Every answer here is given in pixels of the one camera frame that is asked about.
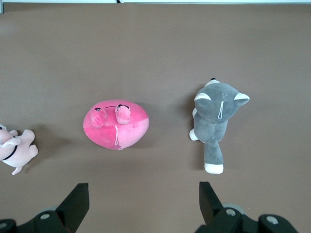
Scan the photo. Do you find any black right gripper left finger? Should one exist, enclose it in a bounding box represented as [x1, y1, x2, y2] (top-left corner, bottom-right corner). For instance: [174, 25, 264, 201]
[0, 183, 90, 233]

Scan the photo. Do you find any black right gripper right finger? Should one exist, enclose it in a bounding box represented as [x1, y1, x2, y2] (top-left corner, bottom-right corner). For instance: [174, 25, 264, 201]
[195, 181, 298, 233]

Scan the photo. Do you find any hot pink round plush toy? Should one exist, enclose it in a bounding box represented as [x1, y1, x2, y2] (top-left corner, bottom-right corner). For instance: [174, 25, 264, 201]
[82, 98, 150, 151]

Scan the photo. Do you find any pale pink dog plush toy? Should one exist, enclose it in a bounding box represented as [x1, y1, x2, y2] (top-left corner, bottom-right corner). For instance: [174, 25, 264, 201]
[0, 123, 39, 176]

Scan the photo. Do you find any grey white husky plush toy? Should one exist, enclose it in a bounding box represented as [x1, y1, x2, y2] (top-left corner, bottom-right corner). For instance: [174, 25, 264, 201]
[189, 78, 250, 174]

